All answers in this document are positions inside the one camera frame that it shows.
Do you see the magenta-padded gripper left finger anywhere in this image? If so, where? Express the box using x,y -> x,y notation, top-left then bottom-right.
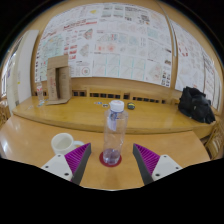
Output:
40,142 -> 92,186

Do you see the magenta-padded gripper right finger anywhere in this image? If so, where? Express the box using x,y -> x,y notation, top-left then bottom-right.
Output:
132,143 -> 184,186

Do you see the clear plastic water bottle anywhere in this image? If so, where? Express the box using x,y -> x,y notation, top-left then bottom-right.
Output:
102,99 -> 130,166

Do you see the white ceramic mug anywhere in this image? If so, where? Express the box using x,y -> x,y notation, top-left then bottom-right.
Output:
50,132 -> 85,156

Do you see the flat round red coaster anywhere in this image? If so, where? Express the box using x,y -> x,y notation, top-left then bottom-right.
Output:
98,151 -> 123,168

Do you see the black bag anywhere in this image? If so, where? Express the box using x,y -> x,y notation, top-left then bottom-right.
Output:
177,86 -> 217,125

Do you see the small clear drink bottle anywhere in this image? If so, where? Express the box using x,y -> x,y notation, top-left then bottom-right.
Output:
35,81 -> 46,105

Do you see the cardboard arch model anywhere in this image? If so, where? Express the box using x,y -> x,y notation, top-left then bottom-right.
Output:
45,54 -> 73,106

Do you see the white door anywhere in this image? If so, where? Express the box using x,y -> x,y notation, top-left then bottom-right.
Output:
5,29 -> 40,112

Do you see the narrow wall poster sheet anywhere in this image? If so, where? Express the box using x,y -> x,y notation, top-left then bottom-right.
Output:
169,19 -> 215,102

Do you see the large wall poster sheet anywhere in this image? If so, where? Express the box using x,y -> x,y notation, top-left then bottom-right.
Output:
34,2 -> 173,89

